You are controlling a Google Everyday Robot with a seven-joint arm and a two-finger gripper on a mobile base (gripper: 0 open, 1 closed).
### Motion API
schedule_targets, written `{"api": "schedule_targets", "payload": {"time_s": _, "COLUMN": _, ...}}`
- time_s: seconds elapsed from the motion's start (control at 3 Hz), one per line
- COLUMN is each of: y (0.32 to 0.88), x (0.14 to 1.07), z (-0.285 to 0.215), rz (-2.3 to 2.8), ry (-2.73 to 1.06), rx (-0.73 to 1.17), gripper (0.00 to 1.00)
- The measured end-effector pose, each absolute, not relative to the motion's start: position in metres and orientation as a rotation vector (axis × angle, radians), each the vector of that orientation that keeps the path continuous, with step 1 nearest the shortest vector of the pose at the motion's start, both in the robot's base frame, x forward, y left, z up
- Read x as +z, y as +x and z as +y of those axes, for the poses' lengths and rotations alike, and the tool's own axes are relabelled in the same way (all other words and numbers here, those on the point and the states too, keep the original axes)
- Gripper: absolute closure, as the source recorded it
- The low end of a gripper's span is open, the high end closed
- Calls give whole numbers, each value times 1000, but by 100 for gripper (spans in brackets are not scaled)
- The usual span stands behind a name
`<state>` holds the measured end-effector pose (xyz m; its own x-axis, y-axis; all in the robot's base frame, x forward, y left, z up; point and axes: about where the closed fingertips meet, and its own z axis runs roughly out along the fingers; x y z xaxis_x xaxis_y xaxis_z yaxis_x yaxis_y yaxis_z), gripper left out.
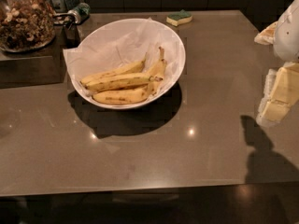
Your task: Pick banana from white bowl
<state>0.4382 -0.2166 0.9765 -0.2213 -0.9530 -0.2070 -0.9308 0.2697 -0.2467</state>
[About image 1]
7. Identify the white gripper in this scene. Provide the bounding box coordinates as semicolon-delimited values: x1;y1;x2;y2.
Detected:
254;0;299;127

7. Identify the right yellow banana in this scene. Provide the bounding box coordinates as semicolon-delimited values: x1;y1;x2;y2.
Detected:
147;47;167;95

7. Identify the yellow banana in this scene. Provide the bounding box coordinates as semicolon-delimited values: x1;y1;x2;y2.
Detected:
85;73;163;91
147;47;167;95
80;58;146;86
93;85;150;105

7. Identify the top yellow banana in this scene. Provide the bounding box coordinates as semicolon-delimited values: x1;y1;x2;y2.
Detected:
80;58;146;86

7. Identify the bottom yellow banana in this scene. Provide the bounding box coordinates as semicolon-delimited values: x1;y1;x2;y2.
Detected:
93;85;150;105

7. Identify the white bowl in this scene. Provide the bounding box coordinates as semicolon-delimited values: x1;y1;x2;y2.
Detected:
64;19;186;110

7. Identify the middle yellow banana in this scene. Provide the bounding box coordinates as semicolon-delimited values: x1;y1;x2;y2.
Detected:
85;73;163;91

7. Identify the green yellow sponge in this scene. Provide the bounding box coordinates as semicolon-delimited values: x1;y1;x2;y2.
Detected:
166;9;192;27

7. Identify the white paper liner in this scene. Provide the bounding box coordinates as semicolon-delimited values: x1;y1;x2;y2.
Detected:
63;19;186;110

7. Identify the dark raised counter block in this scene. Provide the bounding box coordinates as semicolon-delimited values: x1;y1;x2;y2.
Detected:
0;25;80;89

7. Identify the glass jar of nuts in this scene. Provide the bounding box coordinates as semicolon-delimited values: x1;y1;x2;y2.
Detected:
0;0;55;52

